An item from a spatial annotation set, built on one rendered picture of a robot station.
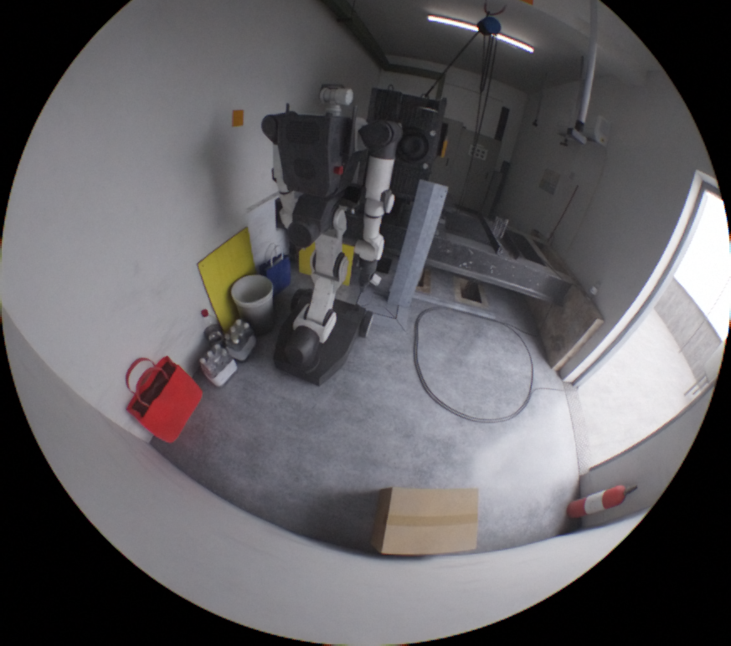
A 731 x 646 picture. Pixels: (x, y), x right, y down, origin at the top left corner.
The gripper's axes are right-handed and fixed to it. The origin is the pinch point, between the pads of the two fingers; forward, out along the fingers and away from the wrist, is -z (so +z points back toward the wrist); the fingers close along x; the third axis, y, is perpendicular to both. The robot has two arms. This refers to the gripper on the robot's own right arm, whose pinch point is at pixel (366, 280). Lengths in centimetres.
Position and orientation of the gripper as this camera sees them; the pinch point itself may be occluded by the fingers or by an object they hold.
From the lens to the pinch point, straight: 128.2
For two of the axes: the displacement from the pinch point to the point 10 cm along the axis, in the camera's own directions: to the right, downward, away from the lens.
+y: -9.3, -3.2, 1.7
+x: 3.5, -7.2, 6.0
